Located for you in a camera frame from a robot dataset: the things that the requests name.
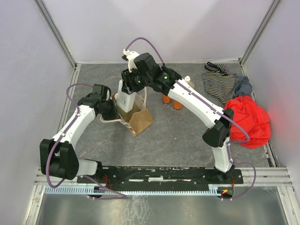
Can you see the white bottle black cap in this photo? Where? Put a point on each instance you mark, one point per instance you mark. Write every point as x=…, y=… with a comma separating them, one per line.
x=125, y=101

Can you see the striped dark garment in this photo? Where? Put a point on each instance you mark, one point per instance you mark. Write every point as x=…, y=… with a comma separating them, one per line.
x=219, y=68

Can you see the dark blue small bottle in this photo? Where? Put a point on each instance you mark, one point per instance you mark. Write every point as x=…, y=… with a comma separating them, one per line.
x=177, y=105

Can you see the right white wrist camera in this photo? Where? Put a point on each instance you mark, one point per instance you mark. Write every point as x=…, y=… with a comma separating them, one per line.
x=129, y=56

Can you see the blue cable duct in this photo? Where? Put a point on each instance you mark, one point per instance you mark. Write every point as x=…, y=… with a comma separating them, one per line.
x=91, y=190

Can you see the blue-grey cloth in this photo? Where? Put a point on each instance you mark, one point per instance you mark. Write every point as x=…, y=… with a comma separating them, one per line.
x=243, y=87

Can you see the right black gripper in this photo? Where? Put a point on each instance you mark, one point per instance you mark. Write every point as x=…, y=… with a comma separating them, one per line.
x=128, y=82

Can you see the clear bottle white cap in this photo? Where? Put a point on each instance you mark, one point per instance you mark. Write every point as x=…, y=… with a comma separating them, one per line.
x=189, y=81

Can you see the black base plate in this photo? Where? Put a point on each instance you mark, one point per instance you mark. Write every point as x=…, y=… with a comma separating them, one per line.
x=154, y=186

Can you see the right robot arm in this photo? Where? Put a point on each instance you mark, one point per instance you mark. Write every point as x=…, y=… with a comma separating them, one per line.
x=216, y=119

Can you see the red cloth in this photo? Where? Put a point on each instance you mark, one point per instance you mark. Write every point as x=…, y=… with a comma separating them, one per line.
x=253, y=119

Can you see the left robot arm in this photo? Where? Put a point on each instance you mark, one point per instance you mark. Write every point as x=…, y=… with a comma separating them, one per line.
x=57, y=155

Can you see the striped shirt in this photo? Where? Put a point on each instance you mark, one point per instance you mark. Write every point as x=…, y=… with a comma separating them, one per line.
x=219, y=86

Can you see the canvas tote bag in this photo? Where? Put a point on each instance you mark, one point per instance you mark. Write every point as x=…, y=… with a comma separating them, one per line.
x=137, y=119

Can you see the aluminium frame rail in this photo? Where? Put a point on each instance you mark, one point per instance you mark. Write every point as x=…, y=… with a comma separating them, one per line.
x=262, y=176

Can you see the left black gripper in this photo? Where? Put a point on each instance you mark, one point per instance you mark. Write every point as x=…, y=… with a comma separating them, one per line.
x=111, y=113

